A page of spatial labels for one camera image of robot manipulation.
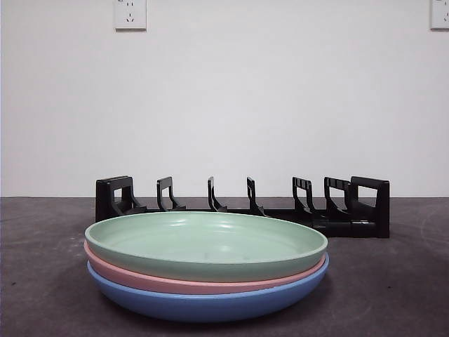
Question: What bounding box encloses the green plate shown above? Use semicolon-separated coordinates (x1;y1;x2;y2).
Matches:
84;211;329;282

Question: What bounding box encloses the pink plate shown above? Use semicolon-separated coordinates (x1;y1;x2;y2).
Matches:
83;241;330;296

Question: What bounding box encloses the blue plate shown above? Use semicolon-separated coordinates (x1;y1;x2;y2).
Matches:
86;253;332;324

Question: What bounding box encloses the black plate rack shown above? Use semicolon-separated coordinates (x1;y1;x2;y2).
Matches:
95;175;391;240

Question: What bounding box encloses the white wall socket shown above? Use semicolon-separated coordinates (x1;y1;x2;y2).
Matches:
430;0;449;31
114;0;147;32

